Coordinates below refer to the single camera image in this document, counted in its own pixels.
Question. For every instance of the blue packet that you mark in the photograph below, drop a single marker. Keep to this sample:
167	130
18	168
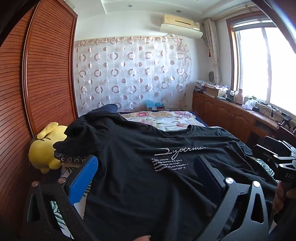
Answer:
152	104

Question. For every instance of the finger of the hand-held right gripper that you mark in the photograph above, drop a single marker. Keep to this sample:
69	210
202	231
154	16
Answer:
282	144
266	154

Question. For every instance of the white plastic bag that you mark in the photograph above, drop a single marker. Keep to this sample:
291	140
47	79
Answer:
248	105

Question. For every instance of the yellow plush toy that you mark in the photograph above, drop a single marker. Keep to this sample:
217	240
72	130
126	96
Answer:
44	150

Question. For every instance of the wooden slatted wardrobe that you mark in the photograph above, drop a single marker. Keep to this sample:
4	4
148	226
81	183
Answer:
46	69

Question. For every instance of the wooden-framed window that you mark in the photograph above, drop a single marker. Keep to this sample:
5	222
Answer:
254	64

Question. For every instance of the wall air conditioner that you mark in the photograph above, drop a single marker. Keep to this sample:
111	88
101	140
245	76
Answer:
180	27

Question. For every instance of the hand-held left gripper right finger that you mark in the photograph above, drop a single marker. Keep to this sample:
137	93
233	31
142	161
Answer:
208	172

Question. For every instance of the folded navy garment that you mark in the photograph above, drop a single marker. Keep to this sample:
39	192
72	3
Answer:
111	107

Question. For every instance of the person's right hand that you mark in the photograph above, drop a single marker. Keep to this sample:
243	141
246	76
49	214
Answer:
280	199

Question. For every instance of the floral cloth bundle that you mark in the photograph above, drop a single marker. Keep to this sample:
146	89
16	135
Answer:
202	83

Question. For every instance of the black printed t-shirt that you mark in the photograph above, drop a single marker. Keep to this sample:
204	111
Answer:
138	185

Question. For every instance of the folded dark circle-patterned cloth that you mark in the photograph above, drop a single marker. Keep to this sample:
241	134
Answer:
69	158

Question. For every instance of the circle-patterned sheer wall curtain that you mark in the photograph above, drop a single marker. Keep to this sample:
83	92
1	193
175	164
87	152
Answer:
129	69

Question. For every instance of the leaf-print bed sheet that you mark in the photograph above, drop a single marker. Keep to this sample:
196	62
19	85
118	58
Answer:
56	213

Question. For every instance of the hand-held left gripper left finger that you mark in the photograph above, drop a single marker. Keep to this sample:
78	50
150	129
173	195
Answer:
81	180

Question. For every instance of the floral window curtain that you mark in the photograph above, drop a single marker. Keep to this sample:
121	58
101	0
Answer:
212	46

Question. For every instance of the long wooden cabinet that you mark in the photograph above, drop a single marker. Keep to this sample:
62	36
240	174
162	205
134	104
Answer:
222	113

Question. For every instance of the open cardboard box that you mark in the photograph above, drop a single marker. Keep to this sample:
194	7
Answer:
215	92

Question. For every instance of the person's left hand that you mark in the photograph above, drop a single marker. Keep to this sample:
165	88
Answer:
141	238

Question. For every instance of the floral blanket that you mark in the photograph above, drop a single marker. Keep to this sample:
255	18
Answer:
157	120

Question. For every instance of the small black tripod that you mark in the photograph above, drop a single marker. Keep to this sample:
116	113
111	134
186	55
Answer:
285	121

